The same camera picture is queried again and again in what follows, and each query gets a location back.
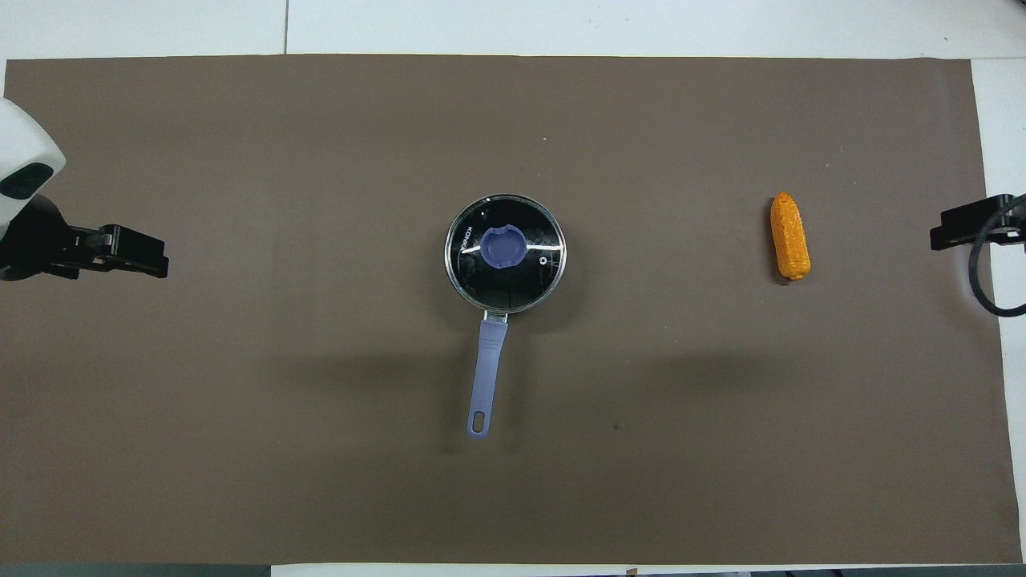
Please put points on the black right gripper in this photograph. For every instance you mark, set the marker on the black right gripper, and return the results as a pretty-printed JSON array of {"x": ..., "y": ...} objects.
[{"x": 1011, "y": 220}]

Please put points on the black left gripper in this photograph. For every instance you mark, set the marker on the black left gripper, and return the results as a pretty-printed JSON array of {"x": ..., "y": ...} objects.
[{"x": 36, "y": 240}]

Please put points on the orange corn cob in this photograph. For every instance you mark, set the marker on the orange corn cob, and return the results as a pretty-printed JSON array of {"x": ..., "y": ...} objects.
[{"x": 789, "y": 236}]

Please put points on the glass lid with purple knob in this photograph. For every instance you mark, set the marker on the glass lid with purple knob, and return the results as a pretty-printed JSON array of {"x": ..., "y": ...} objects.
[{"x": 505, "y": 247}]

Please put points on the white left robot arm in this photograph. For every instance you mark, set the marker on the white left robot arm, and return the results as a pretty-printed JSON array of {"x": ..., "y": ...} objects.
[{"x": 20, "y": 136}]

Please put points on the brown table mat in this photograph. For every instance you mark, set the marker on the brown table mat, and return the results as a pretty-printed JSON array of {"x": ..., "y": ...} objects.
[{"x": 321, "y": 449}]

